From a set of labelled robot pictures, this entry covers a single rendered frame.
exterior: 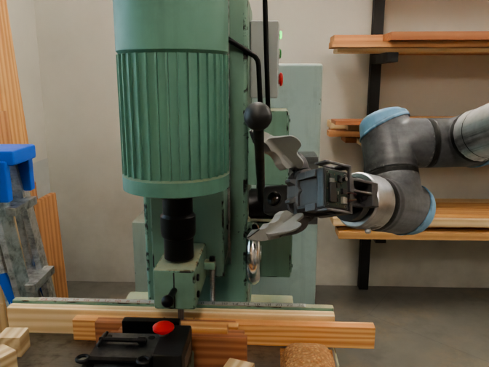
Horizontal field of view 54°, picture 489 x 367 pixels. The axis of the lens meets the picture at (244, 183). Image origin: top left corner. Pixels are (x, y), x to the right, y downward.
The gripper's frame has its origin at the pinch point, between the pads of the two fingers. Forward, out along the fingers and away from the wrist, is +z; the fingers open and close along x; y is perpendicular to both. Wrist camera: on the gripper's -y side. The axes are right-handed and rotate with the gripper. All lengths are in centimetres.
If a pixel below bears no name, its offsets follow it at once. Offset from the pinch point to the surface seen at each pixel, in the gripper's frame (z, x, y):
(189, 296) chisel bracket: -3.1, 15.6, -18.6
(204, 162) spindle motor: 1.3, -4.4, -8.7
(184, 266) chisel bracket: -2.1, 10.9, -19.0
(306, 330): -22.7, 21.0, -11.3
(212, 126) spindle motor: 1.1, -9.9, -7.2
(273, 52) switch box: -21.3, -34.4, -19.7
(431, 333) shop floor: -208, 37, -105
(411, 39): -156, -108, -74
